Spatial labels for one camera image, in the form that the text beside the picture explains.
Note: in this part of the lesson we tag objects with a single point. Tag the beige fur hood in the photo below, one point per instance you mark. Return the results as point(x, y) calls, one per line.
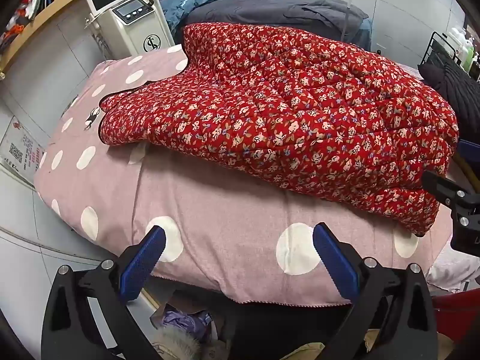
point(176, 345)

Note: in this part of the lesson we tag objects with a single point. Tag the wall poster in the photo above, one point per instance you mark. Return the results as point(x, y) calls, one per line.
point(22, 146)

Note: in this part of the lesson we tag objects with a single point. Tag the red floral quilted coat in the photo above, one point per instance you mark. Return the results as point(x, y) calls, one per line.
point(281, 101)

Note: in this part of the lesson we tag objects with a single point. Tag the wooden wall shelf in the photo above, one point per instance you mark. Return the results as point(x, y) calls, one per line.
point(37, 26)

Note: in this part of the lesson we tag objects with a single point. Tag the pile of folded clothes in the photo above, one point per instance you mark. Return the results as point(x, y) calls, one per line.
point(33, 3)

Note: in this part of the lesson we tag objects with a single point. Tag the pink polka dot blanket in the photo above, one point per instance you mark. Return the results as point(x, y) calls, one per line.
point(206, 202)

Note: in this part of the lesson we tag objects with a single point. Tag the metal lamp stand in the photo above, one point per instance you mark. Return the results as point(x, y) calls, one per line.
point(350, 0)

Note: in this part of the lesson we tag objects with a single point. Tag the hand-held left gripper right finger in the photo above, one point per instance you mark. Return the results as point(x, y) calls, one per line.
point(333, 258)

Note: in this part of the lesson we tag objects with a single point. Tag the white machine with screen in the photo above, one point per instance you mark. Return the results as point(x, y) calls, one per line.
point(127, 30)

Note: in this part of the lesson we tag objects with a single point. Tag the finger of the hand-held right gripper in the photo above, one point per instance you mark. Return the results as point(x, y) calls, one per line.
point(470, 152)
point(446, 189)

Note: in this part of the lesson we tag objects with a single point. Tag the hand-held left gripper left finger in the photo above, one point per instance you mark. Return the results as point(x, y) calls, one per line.
point(144, 258)

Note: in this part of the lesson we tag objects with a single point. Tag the group of plastic bottles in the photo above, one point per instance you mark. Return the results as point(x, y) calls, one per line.
point(467, 52)

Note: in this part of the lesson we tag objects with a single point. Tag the purple cloth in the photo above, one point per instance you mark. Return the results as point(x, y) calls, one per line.
point(183, 322)

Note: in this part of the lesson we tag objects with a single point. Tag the red cloth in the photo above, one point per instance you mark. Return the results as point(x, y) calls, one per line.
point(457, 315)

